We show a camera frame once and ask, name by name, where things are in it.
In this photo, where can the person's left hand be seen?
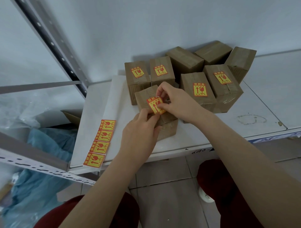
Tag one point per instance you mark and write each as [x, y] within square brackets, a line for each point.
[137, 138]

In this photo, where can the person's right hand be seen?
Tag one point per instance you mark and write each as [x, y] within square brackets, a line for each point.
[183, 105]

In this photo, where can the person's left thumb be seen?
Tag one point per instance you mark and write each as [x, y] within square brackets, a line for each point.
[156, 130]

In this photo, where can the person's right thumb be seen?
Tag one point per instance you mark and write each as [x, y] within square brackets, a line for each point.
[164, 110]

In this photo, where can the single yellow red warning sticker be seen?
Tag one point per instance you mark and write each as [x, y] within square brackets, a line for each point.
[152, 104]

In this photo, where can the small taped cardboard box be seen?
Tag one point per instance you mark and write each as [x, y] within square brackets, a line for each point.
[168, 130]

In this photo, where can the person's right forearm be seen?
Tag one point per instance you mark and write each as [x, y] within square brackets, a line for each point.
[247, 164]

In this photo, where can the person's left forearm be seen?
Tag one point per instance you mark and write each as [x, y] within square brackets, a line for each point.
[103, 190]

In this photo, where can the group of brown cardboard boxes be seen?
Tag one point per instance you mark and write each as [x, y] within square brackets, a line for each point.
[188, 82]

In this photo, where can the strip of yellow red stickers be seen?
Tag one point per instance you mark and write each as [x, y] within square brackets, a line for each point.
[100, 146]

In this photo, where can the white flat board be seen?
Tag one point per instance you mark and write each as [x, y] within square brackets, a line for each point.
[98, 105]

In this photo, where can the white shoe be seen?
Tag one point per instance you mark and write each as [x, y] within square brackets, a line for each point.
[205, 195]

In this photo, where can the open cardboard carton flap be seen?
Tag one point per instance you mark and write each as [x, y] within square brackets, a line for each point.
[73, 118]

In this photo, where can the red trousers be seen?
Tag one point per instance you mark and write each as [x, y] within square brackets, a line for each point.
[117, 211]

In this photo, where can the blue white edge label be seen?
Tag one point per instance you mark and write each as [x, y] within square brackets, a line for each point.
[275, 137]

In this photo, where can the grey metal shelf upright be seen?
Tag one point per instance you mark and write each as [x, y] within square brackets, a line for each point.
[55, 50]

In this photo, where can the grey metal shelf brace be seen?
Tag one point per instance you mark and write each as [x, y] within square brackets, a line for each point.
[40, 86]

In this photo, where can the blue plastic bag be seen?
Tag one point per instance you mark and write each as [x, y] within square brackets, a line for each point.
[40, 188]

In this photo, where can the white perforated shelf beam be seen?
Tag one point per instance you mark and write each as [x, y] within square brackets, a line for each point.
[28, 162]

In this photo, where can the clear plastic bag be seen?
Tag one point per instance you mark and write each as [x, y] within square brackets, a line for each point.
[25, 110]

